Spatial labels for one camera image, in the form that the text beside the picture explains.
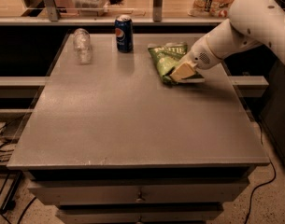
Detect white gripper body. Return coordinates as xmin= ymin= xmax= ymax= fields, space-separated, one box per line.
xmin=188 ymin=35 xmax=221 ymax=70

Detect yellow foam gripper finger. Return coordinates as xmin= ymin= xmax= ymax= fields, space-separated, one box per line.
xmin=170 ymin=63 xmax=196 ymax=82
xmin=178 ymin=54 xmax=192 ymax=66

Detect green jalapeno chip bag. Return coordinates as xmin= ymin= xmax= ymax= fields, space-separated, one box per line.
xmin=147 ymin=42 xmax=206 ymax=86

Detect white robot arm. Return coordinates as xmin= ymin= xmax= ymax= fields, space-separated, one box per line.
xmin=170 ymin=0 xmax=285 ymax=82

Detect colourful snack bag on shelf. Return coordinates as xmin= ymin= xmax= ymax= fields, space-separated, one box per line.
xmin=188 ymin=0 xmax=235 ymax=18

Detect blue pepsi can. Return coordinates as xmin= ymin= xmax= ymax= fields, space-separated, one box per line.
xmin=114 ymin=14 xmax=133 ymax=53

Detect grey cabinet with drawers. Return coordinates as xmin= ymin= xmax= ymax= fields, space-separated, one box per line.
xmin=8 ymin=35 xmax=268 ymax=224

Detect clear plastic water bottle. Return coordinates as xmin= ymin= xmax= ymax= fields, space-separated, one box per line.
xmin=73 ymin=28 xmax=92 ymax=64

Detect clear plastic container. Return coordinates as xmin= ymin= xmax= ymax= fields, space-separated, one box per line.
xmin=72 ymin=0 xmax=108 ymax=17

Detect black cable on right floor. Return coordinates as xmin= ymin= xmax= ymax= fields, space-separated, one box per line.
xmin=243 ymin=121 xmax=278 ymax=224

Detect metal shelf rail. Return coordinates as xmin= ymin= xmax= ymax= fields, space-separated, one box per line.
xmin=0 ymin=0 xmax=285 ymax=27

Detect black cables on left floor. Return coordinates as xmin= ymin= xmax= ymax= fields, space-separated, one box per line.
xmin=0 ymin=115 xmax=37 ymax=224

